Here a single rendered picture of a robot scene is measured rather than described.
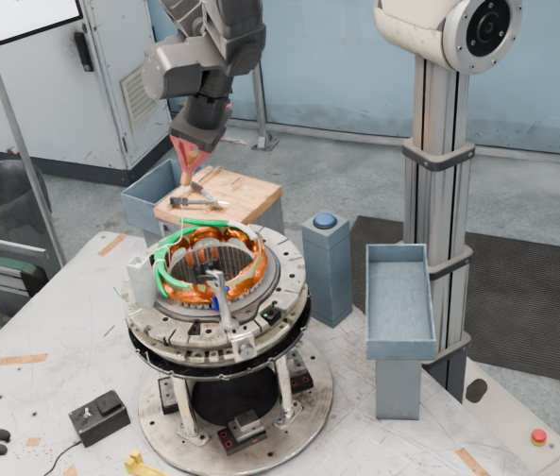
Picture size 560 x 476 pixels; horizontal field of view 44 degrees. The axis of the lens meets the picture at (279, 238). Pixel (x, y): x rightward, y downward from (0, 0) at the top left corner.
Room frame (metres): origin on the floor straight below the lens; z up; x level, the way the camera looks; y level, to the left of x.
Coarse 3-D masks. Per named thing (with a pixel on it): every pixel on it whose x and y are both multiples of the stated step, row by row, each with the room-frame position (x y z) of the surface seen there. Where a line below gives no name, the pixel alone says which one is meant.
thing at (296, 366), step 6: (288, 354) 0.94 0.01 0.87; (294, 354) 0.97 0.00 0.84; (288, 360) 0.92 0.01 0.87; (294, 360) 0.96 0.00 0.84; (300, 360) 0.95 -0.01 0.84; (294, 366) 0.93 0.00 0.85; (300, 366) 0.94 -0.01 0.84; (294, 372) 0.93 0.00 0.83; (300, 372) 0.93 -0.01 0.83; (306, 372) 0.93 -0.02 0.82
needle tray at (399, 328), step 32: (384, 256) 1.00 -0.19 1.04; (416, 256) 0.99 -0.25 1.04; (384, 288) 0.93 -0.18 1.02; (416, 288) 0.92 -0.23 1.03; (384, 320) 0.84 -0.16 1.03; (416, 320) 0.84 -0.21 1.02; (384, 352) 0.76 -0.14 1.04; (416, 352) 0.75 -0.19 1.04; (384, 384) 0.83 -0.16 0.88; (416, 384) 0.82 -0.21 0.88; (384, 416) 0.83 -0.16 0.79; (416, 416) 0.82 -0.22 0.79
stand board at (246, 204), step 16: (224, 176) 1.31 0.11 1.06; (240, 176) 1.30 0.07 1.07; (176, 192) 1.27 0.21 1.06; (208, 192) 1.25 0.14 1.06; (224, 192) 1.25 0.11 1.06; (240, 192) 1.24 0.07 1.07; (256, 192) 1.23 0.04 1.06; (272, 192) 1.22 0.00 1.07; (160, 208) 1.21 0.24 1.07; (176, 208) 1.20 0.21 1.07; (192, 208) 1.20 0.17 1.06; (224, 208) 1.18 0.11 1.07; (240, 208) 1.18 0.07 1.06; (256, 208) 1.17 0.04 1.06; (192, 224) 1.15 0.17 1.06
